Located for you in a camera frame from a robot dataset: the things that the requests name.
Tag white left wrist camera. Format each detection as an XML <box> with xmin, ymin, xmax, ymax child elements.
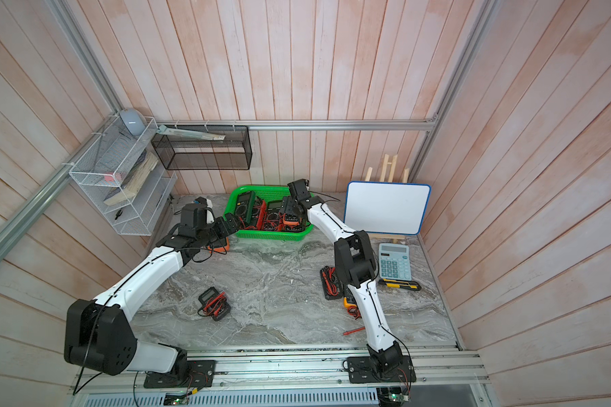
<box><xmin>193</xmin><ymin>197</ymin><xmax>215</xmax><ymax>225</ymax></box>

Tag red clamp multimeter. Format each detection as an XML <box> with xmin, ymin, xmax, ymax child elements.
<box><xmin>251</xmin><ymin>198</ymin><xmax>266</xmax><ymax>230</ymax></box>

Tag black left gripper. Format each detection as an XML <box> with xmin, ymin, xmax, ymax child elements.
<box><xmin>197</xmin><ymin>212</ymin><xmax>241</xmax><ymax>247</ymax></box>

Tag white wire wall shelf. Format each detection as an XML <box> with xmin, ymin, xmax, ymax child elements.
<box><xmin>70</xmin><ymin>113</ymin><xmax>177</xmax><ymax>236</ymax></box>

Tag large red Aneng multimeter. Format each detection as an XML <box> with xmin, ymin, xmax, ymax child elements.
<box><xmin>262</xmin><ymin>200</ymin><xmax>283</xmax><ymax>232</ymax></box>

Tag light blue calculator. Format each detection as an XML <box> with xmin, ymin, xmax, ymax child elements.
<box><xmin>378</xmin><ymin>244</ymin><xmax>412</xmax><ymax>282</ymax></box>

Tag wooden easel stand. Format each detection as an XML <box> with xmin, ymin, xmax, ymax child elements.
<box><xmin>362</xmin><ymin>154</ymin><xmax>407</xmax><ymax>244</ymax></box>

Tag small black red multimeter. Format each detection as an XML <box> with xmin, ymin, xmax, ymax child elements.
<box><xmin>198</xmin><ymin>287</ymin><xmax>231</xmax><ymax>322</ymax></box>

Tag yellow clamp meter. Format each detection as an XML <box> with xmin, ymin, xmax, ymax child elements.
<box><xmin>343</xmin><ymin>297</ymin><xmax>362</xmax><ymax>320</ymax></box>

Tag red loose test probe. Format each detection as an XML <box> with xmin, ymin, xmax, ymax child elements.
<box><xmin>342</xmin><ymin>327</ymin><xmax>365</xmax><ymax>336</ymax></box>

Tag grey computer mouse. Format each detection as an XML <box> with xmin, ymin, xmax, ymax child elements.
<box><xmin>119</xmin><ymin>109</ymin><xmax>147</xmax><ymax>137</ymax></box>

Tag black multimeter with red leads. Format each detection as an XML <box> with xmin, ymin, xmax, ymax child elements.
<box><xmin>320</xmin><ymin>266</ymin><xmax>343</xmax><ymax>300</ymax></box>

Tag yellow black utility knife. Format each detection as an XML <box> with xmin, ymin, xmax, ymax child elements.
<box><xmin>378</xmin><ymin>279</ymin><xmax>421</xmax><ymax>292</ymax></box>

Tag black mesh wall basket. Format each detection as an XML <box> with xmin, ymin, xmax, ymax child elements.
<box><xmin>152</xmin><ymin>125</ymin><xmax>253</xmax><ymax>171</ymax></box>

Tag blue framed whiteboard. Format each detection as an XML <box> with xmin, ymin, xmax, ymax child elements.
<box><xmin>344</xmin><ymin>181</ymin><xmax>431</xmax><ymax>236</ymax></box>

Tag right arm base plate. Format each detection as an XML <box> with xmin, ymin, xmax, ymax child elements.
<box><xmin>343</xmin><ymin>356</ymin><xmax>417</xmax><ymax>384</ymax></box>

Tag book in wire shelf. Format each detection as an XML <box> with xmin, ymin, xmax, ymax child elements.
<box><xmin>104</xmin><ymin>150</ymin><xmax>159</xmax><ymax>206</ymax></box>

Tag green plastic basket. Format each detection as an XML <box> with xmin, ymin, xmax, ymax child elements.
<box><xmin>225</xmin><ymin>185</ymin><xmax>314</xmax><ymax>242</ymax></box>

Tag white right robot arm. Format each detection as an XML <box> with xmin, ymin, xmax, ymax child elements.
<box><xmin>288</xmin><ymin>179</ymin><xmax>414</xmax><ymax>381</ymax></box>

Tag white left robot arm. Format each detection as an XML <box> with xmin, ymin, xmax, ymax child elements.
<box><xmin>64</xmin><ymin>199</ymin><xmax>242</xmax><ymax>383</ymax></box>

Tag orange Victor multimeter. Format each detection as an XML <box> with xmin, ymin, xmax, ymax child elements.
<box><xmin>280</xmin><ymin>196</ymin><xmax>303</xmax><ymax>230</ymax></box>

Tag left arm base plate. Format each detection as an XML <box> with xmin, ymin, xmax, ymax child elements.
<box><xmin>144</xmin><ymin>360</ymin><xmax>217</xmax><ymax>389</ymax></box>

